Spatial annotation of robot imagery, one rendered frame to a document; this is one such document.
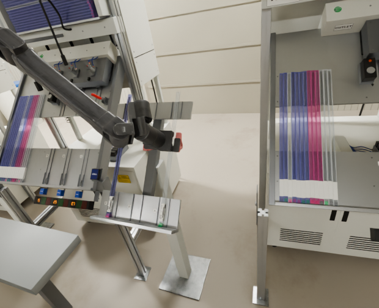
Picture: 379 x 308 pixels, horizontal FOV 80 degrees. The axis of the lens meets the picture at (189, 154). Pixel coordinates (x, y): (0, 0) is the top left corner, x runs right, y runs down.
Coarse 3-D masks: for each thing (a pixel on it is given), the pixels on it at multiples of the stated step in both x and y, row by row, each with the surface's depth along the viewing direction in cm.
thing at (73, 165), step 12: (36, 156) 122; (48, 156) 119; (60, 156) 117; (72, 156) 114; (84, 156) 112; (96, 156) 110; (36, 168) 120; (48, 168) 117; (60, 168) 115; (72, 168) 113; (84, 168) 110; (24, 180) 120; (36, 180) 117; (48, 180) 115; (60, 180) 112; (72, 180) 111; (84, 180) 109
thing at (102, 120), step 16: (0, 32) 59; (16, 48) 59; (16, 64) 63; (32, 64) 62; (48, 64) 64; (48, 80) 62; (64, 80) 63; (64, 96) 62; (80, 96) 63; (80, 112) 63; (96, 112) 63; (96, 128) 65; (112, 128) 62; (112, 144) 67
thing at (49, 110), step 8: (112, 72) 120; (24, 80) 140; (32, 80) 138; (24, 88) 138; (32, 88) 136; (88, 88) 123; (96, 88) 121; (104, 88) 119; (104, 96) 118; (48, 104) 129; (64, 104) 125; (48, 112) 127; (56, 112) 125; (64, 112) 123; (72, 112) 122
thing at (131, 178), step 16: (80, 144) 174; (96, 144) 170; (128, 160) 143; (144, 160) 147; (176, 160) 202; (112, 176) 144; (128, 176) 140; (144, 176) 148; (176, 176) 203; (128, 192) 148; (96, 208) 168; (112, 224) 175
